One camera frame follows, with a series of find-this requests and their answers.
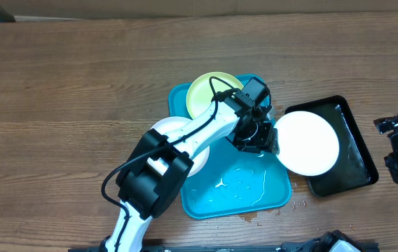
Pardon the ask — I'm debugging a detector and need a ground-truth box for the light green plate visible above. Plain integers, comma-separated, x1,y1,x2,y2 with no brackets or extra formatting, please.
186,71,243,119

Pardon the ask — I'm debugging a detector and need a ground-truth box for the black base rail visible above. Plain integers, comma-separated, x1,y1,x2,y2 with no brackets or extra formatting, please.
67,242,380,252

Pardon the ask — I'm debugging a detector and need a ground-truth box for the teal plastic tray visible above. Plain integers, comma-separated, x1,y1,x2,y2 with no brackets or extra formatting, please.
167,73,293,220

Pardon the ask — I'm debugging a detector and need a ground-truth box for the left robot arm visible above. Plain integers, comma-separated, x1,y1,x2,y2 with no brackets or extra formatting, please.
99,98,276,251

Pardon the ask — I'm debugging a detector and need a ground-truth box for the black water tray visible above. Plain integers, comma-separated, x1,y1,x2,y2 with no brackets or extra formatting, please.
285,95,379,197

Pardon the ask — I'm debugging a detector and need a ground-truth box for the white plate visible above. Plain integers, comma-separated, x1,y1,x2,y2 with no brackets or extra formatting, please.
274,111,339,176
146,116,210,177

